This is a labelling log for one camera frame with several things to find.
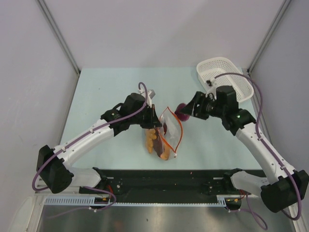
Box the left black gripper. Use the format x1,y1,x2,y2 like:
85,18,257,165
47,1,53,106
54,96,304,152
129,104,161,129

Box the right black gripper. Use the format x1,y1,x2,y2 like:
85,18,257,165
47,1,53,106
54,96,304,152
180,91,225,120

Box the fake purple onion half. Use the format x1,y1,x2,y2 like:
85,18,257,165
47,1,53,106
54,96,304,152
174,103,190,122

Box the clear orange zip bag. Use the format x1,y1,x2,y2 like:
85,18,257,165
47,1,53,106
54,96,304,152
151,107,183,160

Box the fake orange chicken nuggets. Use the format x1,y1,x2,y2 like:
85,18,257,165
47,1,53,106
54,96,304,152
145,129,157,154

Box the fake dark red fig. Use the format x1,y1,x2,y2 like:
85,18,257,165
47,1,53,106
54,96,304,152
163,123,168,135

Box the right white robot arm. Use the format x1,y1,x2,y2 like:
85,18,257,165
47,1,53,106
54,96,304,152
180,86,309,213

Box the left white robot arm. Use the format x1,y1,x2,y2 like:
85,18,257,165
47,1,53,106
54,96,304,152
35,89,162,194

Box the white perforated plastic basket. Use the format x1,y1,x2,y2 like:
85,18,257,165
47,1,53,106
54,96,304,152
196,57,254,103

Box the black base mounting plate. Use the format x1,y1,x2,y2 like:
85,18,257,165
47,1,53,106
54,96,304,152
79,169,253,204

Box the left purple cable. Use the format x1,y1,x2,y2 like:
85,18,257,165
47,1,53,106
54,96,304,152
31,82,148,193

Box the purple cable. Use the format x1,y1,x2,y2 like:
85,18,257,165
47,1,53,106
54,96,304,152
213,72,304,230
31,82,148,193

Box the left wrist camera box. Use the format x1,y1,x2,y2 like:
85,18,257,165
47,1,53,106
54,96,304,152
138,89,155,107

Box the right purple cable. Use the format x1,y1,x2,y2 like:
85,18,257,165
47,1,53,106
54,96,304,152
213,72,304,230

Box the white slotted cable duct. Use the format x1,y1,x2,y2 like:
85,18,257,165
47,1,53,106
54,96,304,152
44,196,235,207

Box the right aluminium frame post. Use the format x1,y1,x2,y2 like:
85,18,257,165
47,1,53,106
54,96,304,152
247,0,293,75

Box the aluminium frame post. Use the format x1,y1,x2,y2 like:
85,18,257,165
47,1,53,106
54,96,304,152
247,0,293,75
35,0,81,77

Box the left aluminium frame post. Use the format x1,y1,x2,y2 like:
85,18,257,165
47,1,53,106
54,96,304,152
35,0,81,77

